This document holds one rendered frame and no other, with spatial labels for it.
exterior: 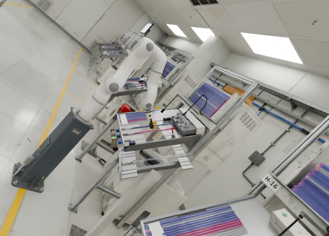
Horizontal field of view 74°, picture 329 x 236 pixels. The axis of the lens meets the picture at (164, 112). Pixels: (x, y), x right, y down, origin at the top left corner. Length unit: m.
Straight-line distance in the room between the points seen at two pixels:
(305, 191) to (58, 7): 10.10
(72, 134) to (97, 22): 8.82
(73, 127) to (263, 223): 1.39
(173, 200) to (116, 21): 8.94
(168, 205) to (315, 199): 1.47
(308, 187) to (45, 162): 1.77
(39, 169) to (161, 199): 1.15
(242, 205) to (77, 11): 9.79
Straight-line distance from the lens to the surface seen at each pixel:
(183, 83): 3.40
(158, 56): 1.72
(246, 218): 1.41
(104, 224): 1.88
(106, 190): 2.08
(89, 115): 1.77
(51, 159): 1.95
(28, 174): 2.04
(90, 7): 10.40
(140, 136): 2.02
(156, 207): 2.41
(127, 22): 10.48
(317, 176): 1.41
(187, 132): 2.02
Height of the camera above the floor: 1.35
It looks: 6 degrees down
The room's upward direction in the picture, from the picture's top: 43 degrees clockwise
